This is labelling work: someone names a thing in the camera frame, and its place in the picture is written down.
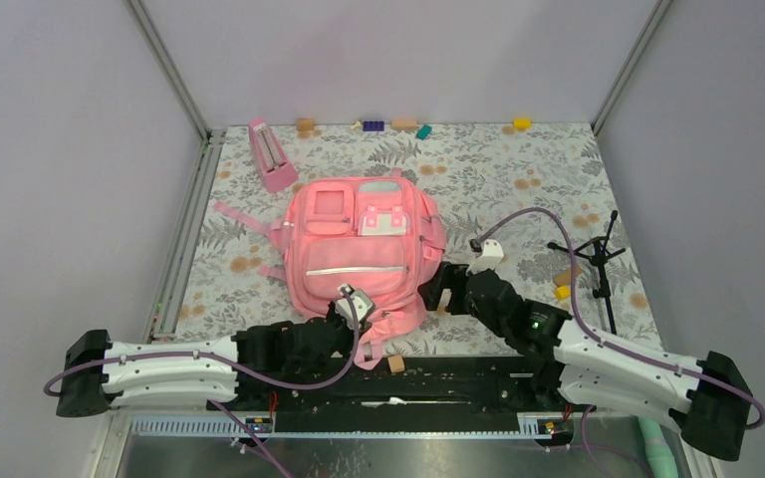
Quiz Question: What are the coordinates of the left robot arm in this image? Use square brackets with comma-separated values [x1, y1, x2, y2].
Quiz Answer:
[43, 284, 377, 417]

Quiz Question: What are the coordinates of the pink metronome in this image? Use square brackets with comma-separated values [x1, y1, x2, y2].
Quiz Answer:
[248, 118, 298, 193]

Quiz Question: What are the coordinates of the teal block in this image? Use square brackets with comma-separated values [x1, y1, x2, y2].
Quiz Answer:
[415, 124, 432, 140]

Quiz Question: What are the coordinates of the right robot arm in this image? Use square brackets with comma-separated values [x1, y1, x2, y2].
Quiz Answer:
[418, 226, 765, 462]

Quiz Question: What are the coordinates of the mint green microphone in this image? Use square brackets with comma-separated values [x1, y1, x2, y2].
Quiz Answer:
[637, 417, 679, 478]

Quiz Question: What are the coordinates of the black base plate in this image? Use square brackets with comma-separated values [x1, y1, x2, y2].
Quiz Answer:
[224, 356, 584, 433]

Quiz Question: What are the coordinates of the tan wooden wedge block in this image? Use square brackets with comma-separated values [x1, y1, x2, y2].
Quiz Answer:
[553, 267, 585, 288]

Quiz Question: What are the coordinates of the wooden block far left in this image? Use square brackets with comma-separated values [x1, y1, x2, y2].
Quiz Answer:
[295, 118, 316, 132]

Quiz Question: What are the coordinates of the yellow block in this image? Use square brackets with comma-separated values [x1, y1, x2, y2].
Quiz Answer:
[512, 118, 533, 130]

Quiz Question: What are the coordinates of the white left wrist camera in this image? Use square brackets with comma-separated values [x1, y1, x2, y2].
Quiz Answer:
[335, 284, 376, 324]

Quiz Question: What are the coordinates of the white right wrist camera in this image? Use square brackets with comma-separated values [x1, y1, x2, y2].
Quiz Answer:
[467, 239, 505, 275]

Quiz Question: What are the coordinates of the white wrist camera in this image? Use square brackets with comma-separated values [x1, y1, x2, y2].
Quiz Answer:
[467, 239, 505, 275]
[335, 284, 376, 324]

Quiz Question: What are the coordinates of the small wooden cube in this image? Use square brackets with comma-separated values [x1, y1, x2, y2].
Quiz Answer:
[386, 355, 405, 374]

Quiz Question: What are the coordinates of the long wooden block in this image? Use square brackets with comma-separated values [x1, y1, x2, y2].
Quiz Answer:
[390, 119, 419, 131]

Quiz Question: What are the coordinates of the purple toy brick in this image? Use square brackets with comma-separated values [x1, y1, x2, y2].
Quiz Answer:
[362, 120, 385, 132]

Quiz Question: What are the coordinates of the pink student backpack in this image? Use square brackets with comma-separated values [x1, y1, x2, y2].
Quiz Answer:
[214, 169, 446, 370]

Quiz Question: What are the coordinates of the black microphone tripod stand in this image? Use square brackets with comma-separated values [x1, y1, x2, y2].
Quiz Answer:
[547, 210, 627, 334]

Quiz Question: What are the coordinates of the yellow marker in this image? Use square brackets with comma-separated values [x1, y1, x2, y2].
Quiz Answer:
[554, 285, 572, 301]

